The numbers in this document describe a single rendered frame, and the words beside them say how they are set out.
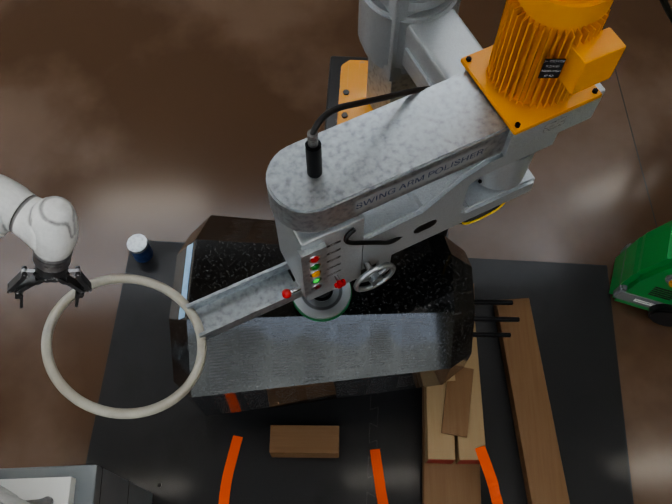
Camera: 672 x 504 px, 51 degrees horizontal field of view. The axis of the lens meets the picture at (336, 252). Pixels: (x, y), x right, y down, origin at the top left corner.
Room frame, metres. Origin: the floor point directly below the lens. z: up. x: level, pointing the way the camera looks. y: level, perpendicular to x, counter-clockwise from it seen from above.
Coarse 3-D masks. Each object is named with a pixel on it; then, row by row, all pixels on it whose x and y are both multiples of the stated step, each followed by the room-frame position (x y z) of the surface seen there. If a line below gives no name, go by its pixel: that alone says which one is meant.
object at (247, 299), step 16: (272, 272) 0.95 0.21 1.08; (288, 272) 0.97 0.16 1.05; (224, 288) 0.89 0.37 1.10; (240, 288) 0.90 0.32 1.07; (256, 288) 0.91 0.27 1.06; (272, 288) 0.91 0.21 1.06; (288, 288) 0.91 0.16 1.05; (192, 304) 0.83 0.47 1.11; (208, 304) 0.85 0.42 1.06; (224, 304) 0.85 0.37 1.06; (240, 304) 0.85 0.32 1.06; (256, 304) 0.85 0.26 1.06; (272, 304) 0.83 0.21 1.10; (208, 320) 0.79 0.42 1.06; (224, 320) 0.79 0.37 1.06; (240, 320) 0.78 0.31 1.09; (208, 336) 0.73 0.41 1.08
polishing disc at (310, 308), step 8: (336, 288) 0.99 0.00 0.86; (344, 288) 0.99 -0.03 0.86; (336, 296) 0.95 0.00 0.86; (344, 296) 0.95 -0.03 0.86; (296, 304) 0.92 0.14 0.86; (304, 304) 0.92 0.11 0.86; (312, 304) 0.92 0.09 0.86; (320, 304) 0.92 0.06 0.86; (328, 304) 0.92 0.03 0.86; (336, 304) 0.92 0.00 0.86; (344, 304) 0.92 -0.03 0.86; (304, 312) 0.89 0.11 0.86; (312, 312) 0.89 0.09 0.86; (320, 312) 0.89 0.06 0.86; (328, 312) 0.89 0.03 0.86; (336, 312) 0.89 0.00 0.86
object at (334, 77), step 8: (336, 56) 2.16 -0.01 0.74; (344, 56) 2.17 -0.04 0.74; (336, 64) 2.12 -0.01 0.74; (336, 72) 2.07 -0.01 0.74; (328, 80) 2.03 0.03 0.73; (336, 80) 2.03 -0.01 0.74; (328, 88) 1.99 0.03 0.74; (336, 88) 1.99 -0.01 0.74; (328, 96) 1.94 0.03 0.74; (336, 96) 1.94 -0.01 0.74; (328, 104) 1.90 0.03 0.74; (336, 104) 1.90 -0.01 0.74; (336, 112) 1.86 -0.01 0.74; (328, 120) 1.81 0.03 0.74; (336, 120) 1.81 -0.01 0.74; (328, 128) 1.77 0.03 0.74; (440, 232) 1.54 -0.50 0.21
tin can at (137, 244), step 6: (138, 234) 1.57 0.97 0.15; (132, 240) 1.54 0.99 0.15; (138, 240) 1.54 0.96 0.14; (144, 240) 1.54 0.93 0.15; (132, 246) 1.51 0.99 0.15; (138, 246) 1.51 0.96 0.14; (144, 246) 1.51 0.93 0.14; (150, 246) 1.55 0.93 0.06; (132, 252) 1.48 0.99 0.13; (138, 252) 1.48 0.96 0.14; (144, 252) 1.49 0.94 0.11; (150, 252) 1.52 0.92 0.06; (138, 258) 1.48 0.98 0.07; (144, 258) 1.49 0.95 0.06; (150, 258) 1.50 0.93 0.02
